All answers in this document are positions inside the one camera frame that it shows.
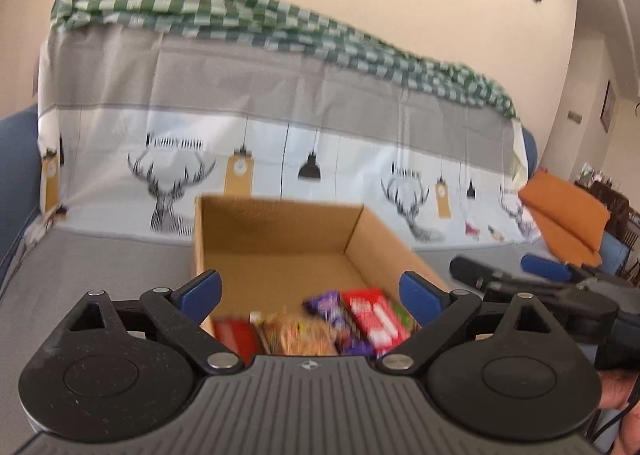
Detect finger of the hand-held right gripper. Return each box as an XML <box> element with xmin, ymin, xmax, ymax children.
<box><xmin>520</xmin><ymin>254</ymin><xmax>601</xmax><ymax>285</ymax></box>
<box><xmin>449</xmin><ymin>255</ymin><xmax>571</xmax><ymax>303</ymax></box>

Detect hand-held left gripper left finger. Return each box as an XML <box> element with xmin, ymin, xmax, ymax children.
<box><xmin>60</xmin><ymin>269</ymin><xmax>242</xmax><ymax>376</ymax></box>

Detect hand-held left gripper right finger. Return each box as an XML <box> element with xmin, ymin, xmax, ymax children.
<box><xmin>377</xmin><ymin>271</ymin><xmax>556</xmax><ymax>376</ymax></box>

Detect red snack packet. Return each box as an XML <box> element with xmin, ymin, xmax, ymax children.
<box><xmin>342</xmin><ymin>289</ymin><xmax>413</xmax><ymax>351</ymax></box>
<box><xmin>215</xmin><ymin>317</ymin><xmax>266</xmax><ymax>361</ymax></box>

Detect purple snack packet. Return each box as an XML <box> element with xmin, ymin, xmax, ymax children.
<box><xmin>302</xmin><ymin>289</ymin><xmax>376</xmax><ymax>358</ymax></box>

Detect cardboard box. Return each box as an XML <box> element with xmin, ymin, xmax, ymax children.
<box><xmin>192</xmin><ymin>195</ymin><xmax>451</xmax><ymax>366</ymax></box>

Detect tan peanut candy bag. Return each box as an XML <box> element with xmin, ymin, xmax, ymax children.
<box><xmin>262</xmin><ymin>315</ymin><xmax>341</xmax><ymax>357</ymax></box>

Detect person's right hand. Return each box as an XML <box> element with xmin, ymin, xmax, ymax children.
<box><xmin>597</xmin><ymin>367</ymin><xmax>640</xmax><ymax>455</ymax></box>

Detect orange cushion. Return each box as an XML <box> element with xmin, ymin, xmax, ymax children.
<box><xmin>517</xmin><ymin>170</ymin><xmax>612</xmax><ymax>268</ymax></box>

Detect dark wooden furniture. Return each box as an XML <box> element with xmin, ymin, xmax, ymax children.
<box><xmin>575</xmin><ymin>162</ymin><xmax>640</xmax><ymax>256</ymax></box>

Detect deer print cloth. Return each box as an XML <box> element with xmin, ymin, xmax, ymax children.
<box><xmin>35</xmin><ymin>25</ymin><xmax>543</xmax><ymax>243</ymax></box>

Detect blue sofa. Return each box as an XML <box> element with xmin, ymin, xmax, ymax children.
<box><xmin>0</xmin><ymin>102</ymin><xmax>41</xmax><ymax>286</ymax></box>

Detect green checked cloth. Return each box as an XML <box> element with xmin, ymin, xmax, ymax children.
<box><xmin>50</xmin><ymin>0</ymin><xmax>518</xmax><ymax>121</ymax></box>

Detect small wall frame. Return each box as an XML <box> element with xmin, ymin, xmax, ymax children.
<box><xmin>601</xmin><ymin>80</ymin><xmax>616</xmax><ymax>133</ymax></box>

